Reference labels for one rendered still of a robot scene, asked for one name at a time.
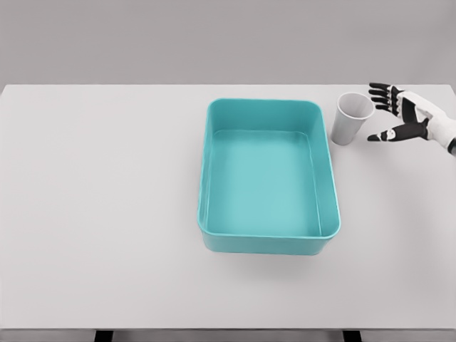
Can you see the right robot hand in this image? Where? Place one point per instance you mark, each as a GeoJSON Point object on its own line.
{"type": "Point", "coordinates": [424, 112]}

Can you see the white paper cup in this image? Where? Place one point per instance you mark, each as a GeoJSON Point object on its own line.
{"type": "Point", "coordinates": [349, 119]}

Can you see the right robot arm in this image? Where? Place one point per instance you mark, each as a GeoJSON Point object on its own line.
{"type": "Point", "coordinates": [451, 132]}

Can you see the teal plastic basket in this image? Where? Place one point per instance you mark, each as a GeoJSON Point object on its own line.
{"type": "Point", "coordinates": [267, 178]}

